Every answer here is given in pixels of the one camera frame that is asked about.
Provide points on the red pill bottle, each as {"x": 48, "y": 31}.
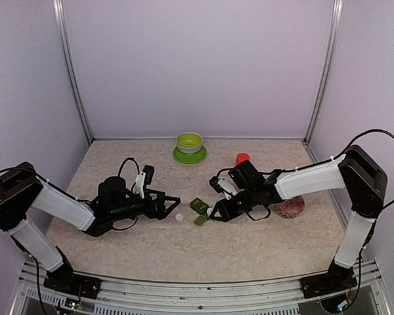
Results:
{"x": 241, "y": 157}

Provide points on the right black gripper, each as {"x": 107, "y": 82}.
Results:
{"x": 226, "y": 212}

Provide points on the front aluminium rail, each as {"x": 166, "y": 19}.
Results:
{"x": 276, "y": 296}

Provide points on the white pill bottle cap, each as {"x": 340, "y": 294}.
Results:
{"x": 179, "y": 217}

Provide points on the left aluminium frame post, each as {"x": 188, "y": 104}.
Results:
{"x": 58, "y": 8}

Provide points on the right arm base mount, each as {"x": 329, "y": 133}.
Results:
{"x": 324, "y": 284}

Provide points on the green saucer plate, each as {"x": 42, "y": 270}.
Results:
{"x": 194, "y": 158}

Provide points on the green weekly pill organizer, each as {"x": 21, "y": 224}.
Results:
{"x": 201, "y": 208}

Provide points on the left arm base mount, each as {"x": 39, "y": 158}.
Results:
{"x": 74, "y": 284}

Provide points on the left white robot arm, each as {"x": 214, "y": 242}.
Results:
{"x": 22, "y": 189}

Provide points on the red patterned oval tin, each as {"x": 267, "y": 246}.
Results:
{"x": 290, "y": 208}

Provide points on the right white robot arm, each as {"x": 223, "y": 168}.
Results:
{"x": 352, "y": 170}

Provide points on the green and white bowl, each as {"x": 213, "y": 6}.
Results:
{"x": 189, "y": 143}

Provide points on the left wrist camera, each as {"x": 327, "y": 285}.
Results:
{"x": 143, "y": 179}

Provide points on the small white pill bottle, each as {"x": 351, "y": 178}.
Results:
{"x": 213, "y": 213}

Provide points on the aluminium frame post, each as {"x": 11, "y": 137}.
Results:
{"x": 326, "y": 70}
{"x": 58, "y": 8}

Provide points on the right aluminium frame post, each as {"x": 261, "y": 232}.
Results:
{"x": 326, "y": 70}

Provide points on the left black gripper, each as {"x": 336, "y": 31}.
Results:
{"x": 159, "y": 212}

